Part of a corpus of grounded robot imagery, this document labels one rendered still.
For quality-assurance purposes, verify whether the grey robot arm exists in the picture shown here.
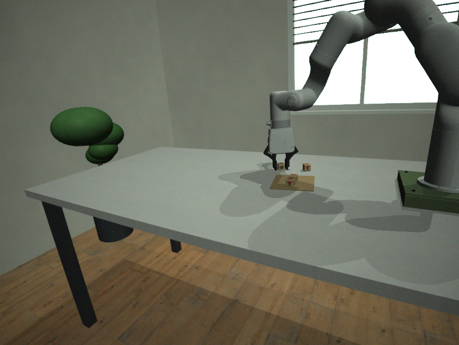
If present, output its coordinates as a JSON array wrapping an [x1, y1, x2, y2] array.
[[267, 0, 459, 194]]

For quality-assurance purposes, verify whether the tan flat mat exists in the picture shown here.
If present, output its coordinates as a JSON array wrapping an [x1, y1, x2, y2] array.
[[270, 175, 315, 191]]

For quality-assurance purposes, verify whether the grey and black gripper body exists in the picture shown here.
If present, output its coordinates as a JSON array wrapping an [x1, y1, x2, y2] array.
[[268, 126, 294, 154]]

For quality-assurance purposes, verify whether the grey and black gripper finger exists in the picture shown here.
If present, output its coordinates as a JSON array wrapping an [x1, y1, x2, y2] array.
[[264, 146, 277, 170], [285, 147, 298, 170]]

